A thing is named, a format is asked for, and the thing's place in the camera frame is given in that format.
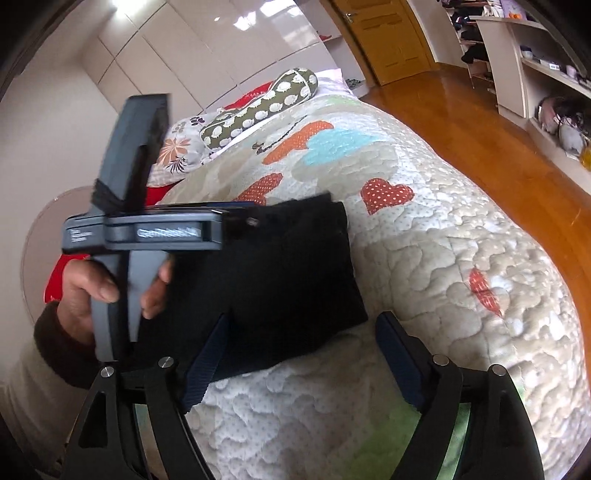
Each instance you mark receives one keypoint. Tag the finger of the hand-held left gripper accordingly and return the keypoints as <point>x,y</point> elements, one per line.
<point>240,224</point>

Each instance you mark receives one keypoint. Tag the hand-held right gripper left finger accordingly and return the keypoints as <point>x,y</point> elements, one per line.
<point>207,360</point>

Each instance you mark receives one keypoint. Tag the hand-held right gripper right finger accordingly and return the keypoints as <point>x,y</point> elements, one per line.
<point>397,350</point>

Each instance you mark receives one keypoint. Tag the black pants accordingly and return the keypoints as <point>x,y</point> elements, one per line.
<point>286,277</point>

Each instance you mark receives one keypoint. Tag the person's left forearm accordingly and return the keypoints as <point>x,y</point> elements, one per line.
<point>32,392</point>

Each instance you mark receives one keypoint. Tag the person's left hand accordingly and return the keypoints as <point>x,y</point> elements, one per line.
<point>76,286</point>

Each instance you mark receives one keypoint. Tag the round white headboard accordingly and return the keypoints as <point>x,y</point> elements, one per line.
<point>46,221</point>

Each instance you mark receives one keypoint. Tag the white floral pillow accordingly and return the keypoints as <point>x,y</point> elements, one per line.
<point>180,147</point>

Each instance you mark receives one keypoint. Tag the patchwork quilted bedspread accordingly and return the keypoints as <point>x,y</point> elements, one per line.
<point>438,258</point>

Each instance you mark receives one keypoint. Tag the olive patterned bolster pillow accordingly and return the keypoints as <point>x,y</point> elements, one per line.
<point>258,110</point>

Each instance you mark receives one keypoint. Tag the pale pink fleece blanket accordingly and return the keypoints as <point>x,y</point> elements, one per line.
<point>334,83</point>

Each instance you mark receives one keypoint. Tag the glossy white wardrobe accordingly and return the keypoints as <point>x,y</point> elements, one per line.
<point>207,46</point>

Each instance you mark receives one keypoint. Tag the wooden door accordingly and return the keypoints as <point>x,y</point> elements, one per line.
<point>392,37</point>

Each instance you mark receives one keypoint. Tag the grey pink bag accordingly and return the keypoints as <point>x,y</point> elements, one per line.
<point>565,124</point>

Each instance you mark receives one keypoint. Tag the white shelf unit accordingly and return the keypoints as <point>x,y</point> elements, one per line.
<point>508,55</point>

